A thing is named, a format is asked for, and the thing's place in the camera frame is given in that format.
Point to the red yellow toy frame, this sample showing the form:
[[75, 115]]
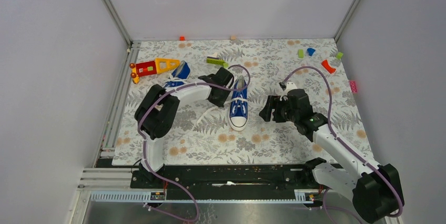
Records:
[[156, 66]]

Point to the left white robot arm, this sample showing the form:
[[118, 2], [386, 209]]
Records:
[[156, 113]]

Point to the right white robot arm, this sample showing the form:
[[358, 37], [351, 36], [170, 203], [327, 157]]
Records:
[[374, 189]]

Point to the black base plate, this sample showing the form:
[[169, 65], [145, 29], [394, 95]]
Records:
[[312, 175]]

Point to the grey slotted cable duct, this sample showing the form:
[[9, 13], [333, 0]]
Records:
[[213, 195]]

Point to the blue wedge block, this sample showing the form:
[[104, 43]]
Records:
[[311, 51]]

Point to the floral table mat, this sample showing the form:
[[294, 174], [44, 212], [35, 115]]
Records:
[[212, 141]]

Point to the blue sneaker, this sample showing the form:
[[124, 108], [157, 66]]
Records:
[[237, 115], [179, 76]]

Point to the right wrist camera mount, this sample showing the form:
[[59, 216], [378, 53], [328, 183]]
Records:
[[287, 87]]

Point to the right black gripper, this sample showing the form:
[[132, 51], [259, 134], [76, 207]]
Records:
[[278, 102]]

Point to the pink lego brick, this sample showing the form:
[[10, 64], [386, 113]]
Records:
[[353, 86]]

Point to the green block long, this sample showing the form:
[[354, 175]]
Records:
[[216, 61]]

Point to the red arch block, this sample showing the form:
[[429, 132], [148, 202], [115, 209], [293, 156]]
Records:
[[328, 67]]

